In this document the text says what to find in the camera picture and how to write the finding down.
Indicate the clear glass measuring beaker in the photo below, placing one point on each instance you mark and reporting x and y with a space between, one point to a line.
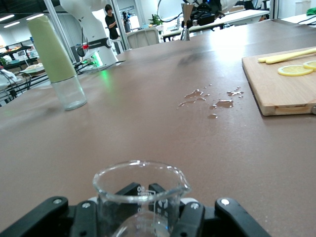
143 222

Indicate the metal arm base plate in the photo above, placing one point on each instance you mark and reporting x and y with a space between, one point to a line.
108 66

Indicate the wooden cutting board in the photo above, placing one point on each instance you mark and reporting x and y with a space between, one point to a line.
276 91

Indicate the yellow plastic knife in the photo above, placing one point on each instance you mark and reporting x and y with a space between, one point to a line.
261 59

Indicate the grey office chair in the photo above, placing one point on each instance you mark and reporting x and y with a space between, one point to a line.
142 39

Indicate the lemon slice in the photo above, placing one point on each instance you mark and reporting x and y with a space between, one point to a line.
311 65
295 70

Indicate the green sleeved glass bottle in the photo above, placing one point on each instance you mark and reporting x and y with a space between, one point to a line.
54 56

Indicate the person in black shirt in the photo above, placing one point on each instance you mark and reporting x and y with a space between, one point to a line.
111 22

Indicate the green cloth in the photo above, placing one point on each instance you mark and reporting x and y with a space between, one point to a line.
311 11

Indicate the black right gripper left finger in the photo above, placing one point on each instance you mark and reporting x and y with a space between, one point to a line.
81 219

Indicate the white office table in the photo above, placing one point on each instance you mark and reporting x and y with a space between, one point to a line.
247 13

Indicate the green potted plant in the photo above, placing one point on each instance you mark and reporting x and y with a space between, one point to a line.
155 20

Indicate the brown table cover sheet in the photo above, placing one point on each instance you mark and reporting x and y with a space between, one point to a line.
148 135

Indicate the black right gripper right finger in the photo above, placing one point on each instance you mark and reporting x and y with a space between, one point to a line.
190 219

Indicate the spilled liquid drops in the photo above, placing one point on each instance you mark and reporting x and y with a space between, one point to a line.
222 103

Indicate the aluminium frame post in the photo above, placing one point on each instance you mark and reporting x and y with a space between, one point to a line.
53 14
121 24

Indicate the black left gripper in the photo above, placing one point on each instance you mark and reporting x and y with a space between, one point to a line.
207 14

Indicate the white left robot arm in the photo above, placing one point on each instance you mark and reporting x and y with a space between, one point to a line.
98 29

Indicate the steel double jigger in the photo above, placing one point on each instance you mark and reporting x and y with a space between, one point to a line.
187 12

